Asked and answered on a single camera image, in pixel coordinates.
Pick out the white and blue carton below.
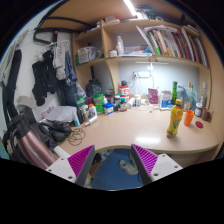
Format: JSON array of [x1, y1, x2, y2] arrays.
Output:
[[159, 90, 173, 111]]

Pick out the white hanging garment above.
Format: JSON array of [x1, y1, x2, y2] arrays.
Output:
[[51, 39, 72, 81]]

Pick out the green container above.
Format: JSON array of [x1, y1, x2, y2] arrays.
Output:
[[92, 93, 105, 115]]

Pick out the black hanging strap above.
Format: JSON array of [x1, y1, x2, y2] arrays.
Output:
[[1, 49, 23, 118]]

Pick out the red and white canister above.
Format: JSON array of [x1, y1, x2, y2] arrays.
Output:
[[118, 85, 130, 105]]

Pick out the orange plastic cup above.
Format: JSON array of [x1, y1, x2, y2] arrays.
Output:
[[183, 109, 195, 127]]

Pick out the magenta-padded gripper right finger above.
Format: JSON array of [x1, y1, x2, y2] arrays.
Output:
[[130, 143, 184, 186]]

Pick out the grey shoe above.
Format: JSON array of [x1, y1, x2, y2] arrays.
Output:
[[118, 159, 139, 176]]

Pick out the black backpack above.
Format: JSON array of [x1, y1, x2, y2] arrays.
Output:
[[1, 104, 73, 164]]

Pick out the black coiled cable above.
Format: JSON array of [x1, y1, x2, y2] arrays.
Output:
[[67, 127, 87, 147]]

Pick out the black countertop appliance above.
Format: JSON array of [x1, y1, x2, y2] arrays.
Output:
[[85, 79, 103, 98]]

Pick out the pink metallic cylinder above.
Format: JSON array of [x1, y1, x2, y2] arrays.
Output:
[[18, 129, 60, 170]]

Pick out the clear bottle with green cap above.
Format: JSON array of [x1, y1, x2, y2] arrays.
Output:
[[189, 84, 198, 111]]

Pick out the wooden shelf unit with books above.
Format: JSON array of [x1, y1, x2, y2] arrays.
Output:
[[71, 13, 212, 69]]

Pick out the magenta pouch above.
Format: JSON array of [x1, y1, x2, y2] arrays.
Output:
[[147, 87, 160, 105]]

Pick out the tall clear glass bottle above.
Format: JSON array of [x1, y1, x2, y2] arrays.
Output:
[[199, 81, 208, 108]]

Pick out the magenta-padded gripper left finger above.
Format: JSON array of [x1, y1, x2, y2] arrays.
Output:
[[45, 144, 96, 188]]

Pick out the blue-grey hanging garment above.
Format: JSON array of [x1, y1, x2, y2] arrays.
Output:
[[63, 51, 81, 108]]

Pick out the clear bottle with gold cap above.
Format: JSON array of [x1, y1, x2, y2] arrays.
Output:
[[184, 81, 193, 111]]

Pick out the white paper stack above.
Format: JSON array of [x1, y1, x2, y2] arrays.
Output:
[[44, 105, 78, 123]]

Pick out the blue and white small box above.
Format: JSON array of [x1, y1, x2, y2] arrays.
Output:
[[103, 102, 115, 116]]

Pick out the white wall socket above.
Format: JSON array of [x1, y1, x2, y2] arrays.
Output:
[[133, 71, 151, 79]]

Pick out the ceiling tube light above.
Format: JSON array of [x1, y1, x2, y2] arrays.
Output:
[[123, 0, 139, 18]]

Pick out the blue floor mat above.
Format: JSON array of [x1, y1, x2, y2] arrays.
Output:
[[89, 148, 145, 191]]

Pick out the white-lidded jar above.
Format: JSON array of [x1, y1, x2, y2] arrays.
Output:
[[194, 102, 204, 118]]

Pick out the tall green bottle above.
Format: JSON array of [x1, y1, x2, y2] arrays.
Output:
[[171, 80, 179, 106]]

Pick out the black hanging garment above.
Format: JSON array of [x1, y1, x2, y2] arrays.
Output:
[[31, 49, 58, 107]]

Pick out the grey shaker bottle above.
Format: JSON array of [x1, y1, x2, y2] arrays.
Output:
[[176, 85, 186, 106]]

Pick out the yellow drink bottle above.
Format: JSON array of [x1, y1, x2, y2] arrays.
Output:
[[166, 98, 184, 139]]

